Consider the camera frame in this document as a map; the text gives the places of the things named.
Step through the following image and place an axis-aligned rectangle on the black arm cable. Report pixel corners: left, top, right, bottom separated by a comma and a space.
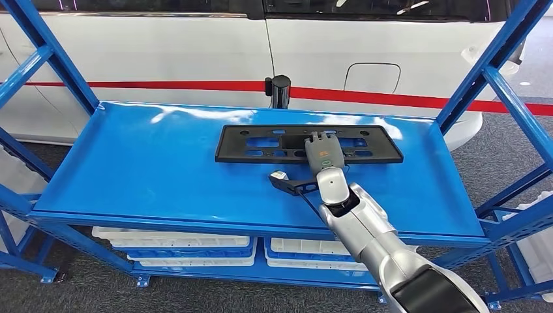
299, 192, 342, 241

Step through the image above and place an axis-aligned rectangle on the black plastic bracket part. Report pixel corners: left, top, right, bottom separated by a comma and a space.
215, 124, 405, 165

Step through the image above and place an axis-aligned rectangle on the white car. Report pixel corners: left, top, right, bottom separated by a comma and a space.
0, 0, 553, 152

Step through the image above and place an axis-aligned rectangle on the blue metal shelf rack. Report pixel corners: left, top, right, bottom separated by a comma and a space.
0, 0, 553, 310

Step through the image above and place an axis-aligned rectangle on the red barrier belt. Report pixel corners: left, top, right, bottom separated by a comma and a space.
290, 86, 553, 117
0, 80, 267, 93

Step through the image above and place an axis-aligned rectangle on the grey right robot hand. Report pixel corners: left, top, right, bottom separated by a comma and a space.
304, 131, 346, 173

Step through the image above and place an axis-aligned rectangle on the black stanchion post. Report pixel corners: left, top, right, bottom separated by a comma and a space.
264, 75, 292, 110

